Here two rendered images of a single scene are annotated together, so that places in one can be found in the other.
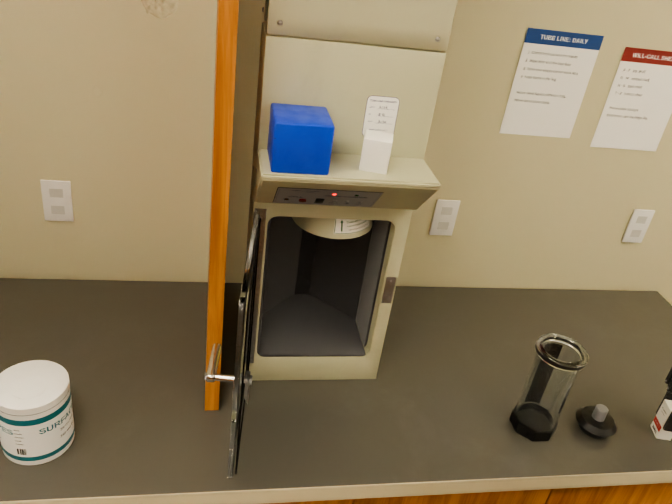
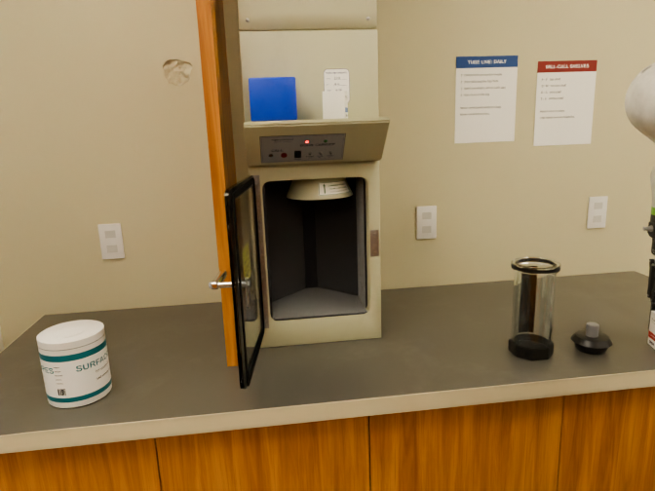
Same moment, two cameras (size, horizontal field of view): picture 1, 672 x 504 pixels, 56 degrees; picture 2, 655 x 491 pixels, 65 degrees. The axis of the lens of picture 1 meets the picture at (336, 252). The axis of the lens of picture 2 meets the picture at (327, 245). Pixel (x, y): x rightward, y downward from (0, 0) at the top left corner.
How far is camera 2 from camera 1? 50 cm
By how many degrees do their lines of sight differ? 18
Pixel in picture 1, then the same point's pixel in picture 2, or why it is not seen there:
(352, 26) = (301, 17)
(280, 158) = (256, 108)
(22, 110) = (83, 169)
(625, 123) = (557, 123)
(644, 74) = (559, 81)
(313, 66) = (277, 51)
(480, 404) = (480, 344)
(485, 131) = (443, 143)
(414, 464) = (420, 382)
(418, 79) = (360, 52)
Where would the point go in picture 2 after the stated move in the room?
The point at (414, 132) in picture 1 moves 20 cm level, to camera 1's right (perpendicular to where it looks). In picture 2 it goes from (366, 95) to (451, 93)
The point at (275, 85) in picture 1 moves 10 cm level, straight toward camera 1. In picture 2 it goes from (250, 69) to (245, 64)
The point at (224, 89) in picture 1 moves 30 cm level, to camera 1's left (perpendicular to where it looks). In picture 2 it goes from (207, 58) to (73, 65)
